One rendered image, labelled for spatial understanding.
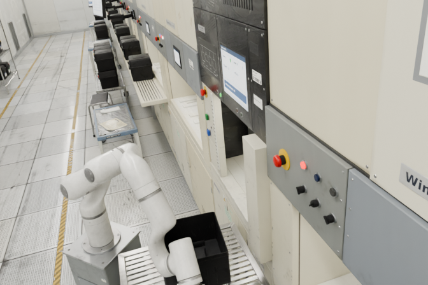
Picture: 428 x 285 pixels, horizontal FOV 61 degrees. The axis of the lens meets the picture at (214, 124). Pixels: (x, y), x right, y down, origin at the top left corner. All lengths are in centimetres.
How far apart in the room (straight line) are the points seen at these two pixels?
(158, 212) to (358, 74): 80
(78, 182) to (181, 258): 62
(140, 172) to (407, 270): 84
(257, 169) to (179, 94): 226
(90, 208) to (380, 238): 134
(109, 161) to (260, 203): 58
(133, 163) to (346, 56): 79
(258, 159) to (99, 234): 96
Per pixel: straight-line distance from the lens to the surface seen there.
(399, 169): 75
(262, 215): 143
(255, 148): 127
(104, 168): 139
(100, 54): 537
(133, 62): 430
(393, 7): 70
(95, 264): 190
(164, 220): 129
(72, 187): 173
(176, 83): 344
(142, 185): 127
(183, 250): 133
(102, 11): 466
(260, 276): 169
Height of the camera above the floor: 201
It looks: 24 degrees down
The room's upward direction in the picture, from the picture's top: 6 degrees counter-clockwise
